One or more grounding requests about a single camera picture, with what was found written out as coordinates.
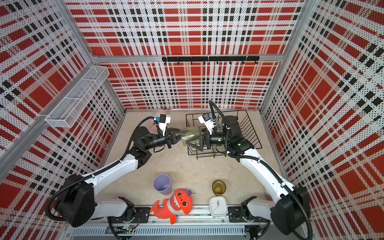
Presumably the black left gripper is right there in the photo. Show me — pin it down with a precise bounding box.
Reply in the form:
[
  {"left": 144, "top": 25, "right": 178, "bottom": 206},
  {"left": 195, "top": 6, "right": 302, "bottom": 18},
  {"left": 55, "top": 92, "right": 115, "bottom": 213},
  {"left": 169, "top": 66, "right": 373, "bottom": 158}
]
[{"left": 144, "top": 127, "right": 188, "bottom": 150}]

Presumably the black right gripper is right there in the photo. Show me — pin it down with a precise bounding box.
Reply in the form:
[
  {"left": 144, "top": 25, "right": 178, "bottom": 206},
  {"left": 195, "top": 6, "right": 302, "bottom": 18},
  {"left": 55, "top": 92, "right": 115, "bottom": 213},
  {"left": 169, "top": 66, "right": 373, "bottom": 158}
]
[{"left": 187, "top": 129, "right": 230, "bottom": 152}]

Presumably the bright green plastic cup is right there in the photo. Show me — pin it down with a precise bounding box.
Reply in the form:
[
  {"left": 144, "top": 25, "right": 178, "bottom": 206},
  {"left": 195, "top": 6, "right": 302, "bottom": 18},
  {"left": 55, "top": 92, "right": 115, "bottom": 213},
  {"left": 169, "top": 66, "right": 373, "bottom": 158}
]
[{"left": 180, "top": 127, "right": 202, "bottom": 147}]

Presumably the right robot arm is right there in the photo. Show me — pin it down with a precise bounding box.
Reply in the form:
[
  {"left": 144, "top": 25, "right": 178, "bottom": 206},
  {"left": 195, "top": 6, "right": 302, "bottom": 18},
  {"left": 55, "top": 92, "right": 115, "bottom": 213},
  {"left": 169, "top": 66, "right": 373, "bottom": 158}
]
[{"left": 181, "top": 101, "right": 314, "bottom": 240}]

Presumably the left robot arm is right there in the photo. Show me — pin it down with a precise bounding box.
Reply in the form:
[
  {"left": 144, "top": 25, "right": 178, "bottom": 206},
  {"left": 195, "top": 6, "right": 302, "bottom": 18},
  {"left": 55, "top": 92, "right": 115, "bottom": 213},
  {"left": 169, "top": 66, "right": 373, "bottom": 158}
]
[{"left": 45, "top": 114, "right": 181, "bottom": 228}]

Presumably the pink plush toy polka dress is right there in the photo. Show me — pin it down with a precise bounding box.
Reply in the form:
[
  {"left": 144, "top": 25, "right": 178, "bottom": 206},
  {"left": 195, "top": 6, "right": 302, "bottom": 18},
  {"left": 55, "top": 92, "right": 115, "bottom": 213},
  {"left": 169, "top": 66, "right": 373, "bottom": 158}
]
[{"left": 152, "top": 109, "right": 167, "bottom": 130}]

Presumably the purple plastic cup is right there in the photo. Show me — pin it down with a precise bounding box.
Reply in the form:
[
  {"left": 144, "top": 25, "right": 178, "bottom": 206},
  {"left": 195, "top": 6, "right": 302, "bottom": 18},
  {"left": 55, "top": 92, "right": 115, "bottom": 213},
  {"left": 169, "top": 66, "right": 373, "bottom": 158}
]
[{"left": 153, "top": 174, "right": 172, "bottom": 196}]

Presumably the olive glass cup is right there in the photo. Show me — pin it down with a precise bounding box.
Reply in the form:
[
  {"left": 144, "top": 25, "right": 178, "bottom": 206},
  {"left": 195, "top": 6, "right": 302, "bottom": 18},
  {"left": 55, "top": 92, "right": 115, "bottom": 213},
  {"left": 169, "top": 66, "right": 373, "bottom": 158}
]
[{"left": 212, "top": 180, "right": 227, "bottom": 196}]

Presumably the white kitchen scale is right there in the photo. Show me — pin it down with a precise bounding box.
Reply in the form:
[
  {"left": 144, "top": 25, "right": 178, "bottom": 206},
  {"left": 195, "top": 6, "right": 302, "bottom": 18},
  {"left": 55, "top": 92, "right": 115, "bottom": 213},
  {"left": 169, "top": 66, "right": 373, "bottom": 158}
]
[{"left": 209, "top": 196, "right": 228, "bottom": 218}]

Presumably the red shark plush toy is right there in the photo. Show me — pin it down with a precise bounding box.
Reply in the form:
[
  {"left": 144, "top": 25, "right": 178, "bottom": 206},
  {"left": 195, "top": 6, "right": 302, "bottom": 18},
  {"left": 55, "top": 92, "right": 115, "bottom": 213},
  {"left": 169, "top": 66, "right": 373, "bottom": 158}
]
[{"left": 150, "top": 190, "right": 194, "bottom": 225}]

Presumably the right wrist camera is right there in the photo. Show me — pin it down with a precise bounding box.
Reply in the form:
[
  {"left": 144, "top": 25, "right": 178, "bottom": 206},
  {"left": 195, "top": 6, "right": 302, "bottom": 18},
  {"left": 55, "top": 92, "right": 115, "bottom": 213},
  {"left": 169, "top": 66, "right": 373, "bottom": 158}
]
[{"left": 198, "top": 113, "right": 216, "bottom": 135}]

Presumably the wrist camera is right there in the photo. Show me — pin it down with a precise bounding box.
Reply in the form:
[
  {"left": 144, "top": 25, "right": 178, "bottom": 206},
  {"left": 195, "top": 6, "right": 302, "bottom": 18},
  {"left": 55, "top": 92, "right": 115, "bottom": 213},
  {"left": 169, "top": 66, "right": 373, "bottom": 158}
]
[
  {"left": 198, "top": 113, "right": 216, "bottom": 135},
  {"left": 154, "top": 114, "right": 171, "bottom": 137}
]

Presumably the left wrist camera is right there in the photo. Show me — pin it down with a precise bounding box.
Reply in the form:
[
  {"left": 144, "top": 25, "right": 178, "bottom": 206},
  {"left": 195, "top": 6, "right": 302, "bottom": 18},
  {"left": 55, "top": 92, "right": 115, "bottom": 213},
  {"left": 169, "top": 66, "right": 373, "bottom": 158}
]
[{"left": 154, "top": 114, "right": 171, "bottom": 137}]

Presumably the black wire dish rack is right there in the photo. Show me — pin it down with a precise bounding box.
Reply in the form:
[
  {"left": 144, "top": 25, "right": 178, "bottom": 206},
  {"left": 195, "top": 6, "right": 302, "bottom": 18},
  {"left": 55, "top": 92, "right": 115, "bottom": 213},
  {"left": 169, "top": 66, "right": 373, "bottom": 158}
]
[{"left": 186, "top": 110, "right": 263, "bottom": 159}]

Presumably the black wall hook rail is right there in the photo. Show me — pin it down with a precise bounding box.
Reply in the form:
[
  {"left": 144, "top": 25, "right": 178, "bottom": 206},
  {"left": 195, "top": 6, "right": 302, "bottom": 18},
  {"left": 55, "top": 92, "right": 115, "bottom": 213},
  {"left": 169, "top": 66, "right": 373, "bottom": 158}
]
[{"left": 162, "top": 56, "right": 260, "bottom": 64}]

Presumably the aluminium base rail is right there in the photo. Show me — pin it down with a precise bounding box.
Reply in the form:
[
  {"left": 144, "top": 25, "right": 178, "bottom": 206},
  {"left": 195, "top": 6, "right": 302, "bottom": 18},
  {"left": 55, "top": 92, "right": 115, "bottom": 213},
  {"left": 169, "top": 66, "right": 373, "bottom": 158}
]
[{"left": 71, "top": 204, "right": 271, "bottom": 238}]

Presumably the white wire mesh shelf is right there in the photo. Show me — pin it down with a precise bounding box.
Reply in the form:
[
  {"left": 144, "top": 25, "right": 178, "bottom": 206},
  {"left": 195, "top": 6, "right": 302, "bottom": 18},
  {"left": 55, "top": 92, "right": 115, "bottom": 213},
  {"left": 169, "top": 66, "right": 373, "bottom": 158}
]
[{"left": 46, "top": 66, "right": 109, "bottom": 128}]

